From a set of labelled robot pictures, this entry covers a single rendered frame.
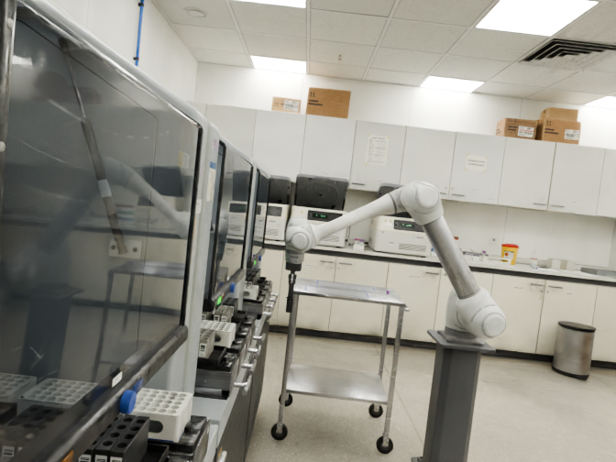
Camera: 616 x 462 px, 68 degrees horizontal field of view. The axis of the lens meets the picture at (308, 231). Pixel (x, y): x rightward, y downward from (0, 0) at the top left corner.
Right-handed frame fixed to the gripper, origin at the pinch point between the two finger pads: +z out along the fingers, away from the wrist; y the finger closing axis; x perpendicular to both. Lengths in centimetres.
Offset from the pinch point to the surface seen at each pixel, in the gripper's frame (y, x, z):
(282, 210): -234, -19, -40
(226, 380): 93, -14, 1
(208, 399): 94, -18, 6
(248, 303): 6.5, -18.3, -0.1
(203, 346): 91, -21, -7
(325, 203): -276, 24, -52
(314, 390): -30, 18, 52
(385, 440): -24, 58, 73
